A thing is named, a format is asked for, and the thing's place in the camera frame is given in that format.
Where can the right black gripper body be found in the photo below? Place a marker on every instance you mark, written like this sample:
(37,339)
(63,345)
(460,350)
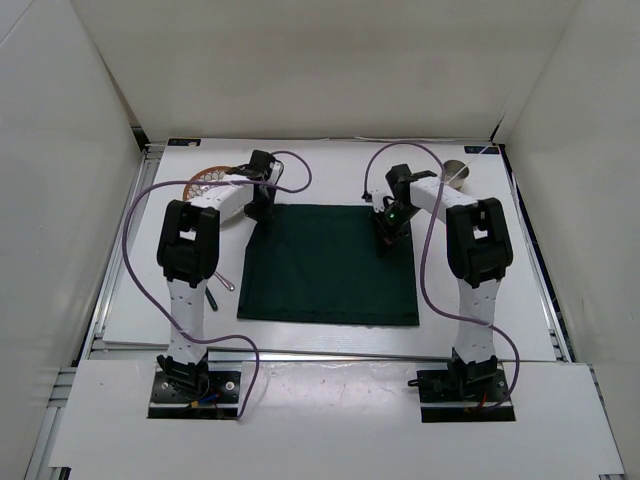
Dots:
(392,221)

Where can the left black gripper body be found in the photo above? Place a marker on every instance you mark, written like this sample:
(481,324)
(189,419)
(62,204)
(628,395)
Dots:
(262,208)

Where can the floral patterned ceramic plate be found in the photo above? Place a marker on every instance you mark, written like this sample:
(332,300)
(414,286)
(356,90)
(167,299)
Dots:
(205,185)

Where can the metal cup with cork base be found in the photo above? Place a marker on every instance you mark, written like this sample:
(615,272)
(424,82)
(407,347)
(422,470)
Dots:
(455,173)

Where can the silver table knife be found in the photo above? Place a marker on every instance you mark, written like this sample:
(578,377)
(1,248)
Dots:
(225,282)

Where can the dark green cloth napkin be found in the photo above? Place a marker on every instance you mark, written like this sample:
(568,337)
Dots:
(324,264)

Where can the gold fork with green handle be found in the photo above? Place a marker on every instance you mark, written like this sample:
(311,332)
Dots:
(211,300)

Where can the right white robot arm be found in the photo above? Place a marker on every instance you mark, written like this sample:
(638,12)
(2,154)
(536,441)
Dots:
(478,251)

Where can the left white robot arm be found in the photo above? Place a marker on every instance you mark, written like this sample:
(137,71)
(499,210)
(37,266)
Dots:
(188,254)

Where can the dark label sticker right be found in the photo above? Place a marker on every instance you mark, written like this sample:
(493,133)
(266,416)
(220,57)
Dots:
(481,150)

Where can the dark label sticker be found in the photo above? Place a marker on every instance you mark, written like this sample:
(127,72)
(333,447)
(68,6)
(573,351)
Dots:
(481,150)
(184,142)

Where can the dark label sticker left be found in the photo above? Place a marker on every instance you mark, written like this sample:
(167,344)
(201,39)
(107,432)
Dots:
(184,142)

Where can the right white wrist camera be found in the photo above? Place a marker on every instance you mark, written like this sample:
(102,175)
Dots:
(378,199)

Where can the metal rail bar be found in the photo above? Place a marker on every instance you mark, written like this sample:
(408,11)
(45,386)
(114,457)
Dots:
(237,355)

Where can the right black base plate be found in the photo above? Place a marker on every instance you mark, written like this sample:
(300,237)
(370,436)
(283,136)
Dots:
(442,402)

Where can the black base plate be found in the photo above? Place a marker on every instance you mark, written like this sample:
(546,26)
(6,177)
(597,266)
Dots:
(216,397)
(442,402)

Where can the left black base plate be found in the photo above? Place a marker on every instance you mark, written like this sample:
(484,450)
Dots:
(216,397)

